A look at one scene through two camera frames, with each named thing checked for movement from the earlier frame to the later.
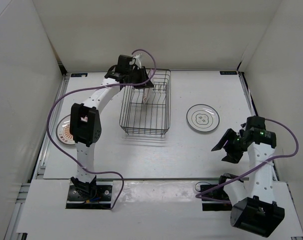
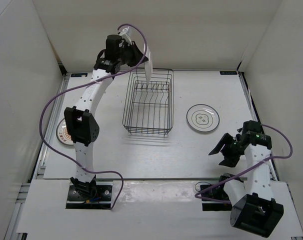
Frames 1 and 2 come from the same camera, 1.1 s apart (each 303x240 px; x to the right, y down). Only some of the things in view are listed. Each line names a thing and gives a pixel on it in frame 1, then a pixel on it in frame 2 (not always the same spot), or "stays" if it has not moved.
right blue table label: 228,72 stays
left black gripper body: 136,76 -> 127,55
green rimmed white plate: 203,117 stays
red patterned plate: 63,132 stays
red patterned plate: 146,91 -> 148,65
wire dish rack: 147,111 stays
